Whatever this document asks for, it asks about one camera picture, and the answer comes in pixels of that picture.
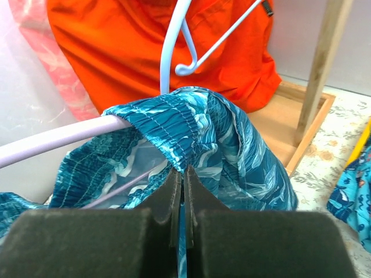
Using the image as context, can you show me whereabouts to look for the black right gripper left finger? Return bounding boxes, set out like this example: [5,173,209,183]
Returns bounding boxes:
[1,170,181,277]

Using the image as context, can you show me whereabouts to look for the yellow plastic bin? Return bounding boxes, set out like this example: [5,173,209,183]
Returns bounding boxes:
[345,120,371,167]

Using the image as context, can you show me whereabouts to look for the wooden clothes rack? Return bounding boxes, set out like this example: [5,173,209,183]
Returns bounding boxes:
[249,1,353,175]

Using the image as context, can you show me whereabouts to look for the light blue hanger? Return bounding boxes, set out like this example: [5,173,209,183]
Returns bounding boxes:
[159,0,262,94]

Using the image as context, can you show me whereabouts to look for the dark blue shark shorts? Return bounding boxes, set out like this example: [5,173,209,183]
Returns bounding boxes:
[0,86,299,278]

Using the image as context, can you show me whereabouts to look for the light blue patterned shorts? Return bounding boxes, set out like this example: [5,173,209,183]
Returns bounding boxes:
[327,149,370,252]

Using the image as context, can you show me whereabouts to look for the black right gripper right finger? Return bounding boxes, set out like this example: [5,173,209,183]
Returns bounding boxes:
[184,167,356,277]

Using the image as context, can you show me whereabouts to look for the lilac hanger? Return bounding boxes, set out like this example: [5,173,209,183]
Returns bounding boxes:
[1,115,168,209]

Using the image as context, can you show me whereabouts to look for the orange shorts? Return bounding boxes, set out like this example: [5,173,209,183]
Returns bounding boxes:
[46,0,281,112]

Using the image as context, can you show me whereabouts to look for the pink patterned shorts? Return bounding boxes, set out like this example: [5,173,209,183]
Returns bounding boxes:
[8,0,99,120]

